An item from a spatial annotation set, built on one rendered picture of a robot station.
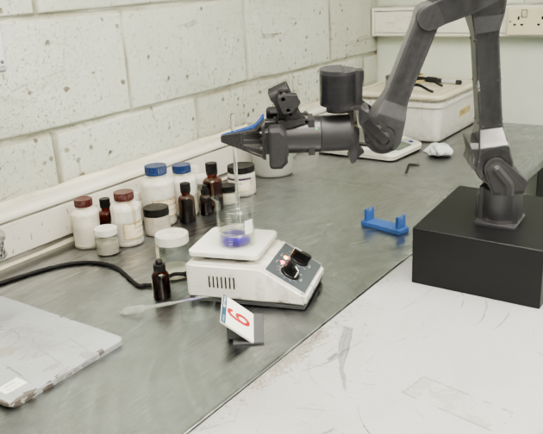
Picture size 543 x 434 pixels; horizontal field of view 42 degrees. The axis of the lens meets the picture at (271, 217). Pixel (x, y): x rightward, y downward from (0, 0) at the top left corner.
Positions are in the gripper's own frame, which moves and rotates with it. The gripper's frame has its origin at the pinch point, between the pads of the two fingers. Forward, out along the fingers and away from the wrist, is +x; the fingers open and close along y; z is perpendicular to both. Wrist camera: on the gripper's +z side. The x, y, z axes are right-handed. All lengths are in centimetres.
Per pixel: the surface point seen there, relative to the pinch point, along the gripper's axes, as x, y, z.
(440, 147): -52, -79, -23
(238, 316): 1.8, 14.6, -23.9
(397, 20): -52, -140, 7
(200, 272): 7.9, 4.7, -20.7
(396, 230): -28.8, -22.0, -25.1
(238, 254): 1.6, 6.0, -17.4
